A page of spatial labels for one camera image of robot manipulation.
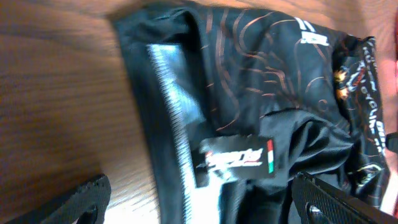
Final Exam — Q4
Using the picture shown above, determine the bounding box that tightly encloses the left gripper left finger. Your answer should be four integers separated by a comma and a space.
6, 174, 111, 224

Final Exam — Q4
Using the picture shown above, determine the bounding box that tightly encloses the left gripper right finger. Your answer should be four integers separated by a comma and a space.
292, 173, 397, 224

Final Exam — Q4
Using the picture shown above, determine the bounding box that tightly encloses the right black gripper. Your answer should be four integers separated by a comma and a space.
386, 132, 398, 153

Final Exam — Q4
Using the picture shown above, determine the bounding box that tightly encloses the black shirt with orange lines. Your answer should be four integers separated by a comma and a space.
113, 2, 389, 223

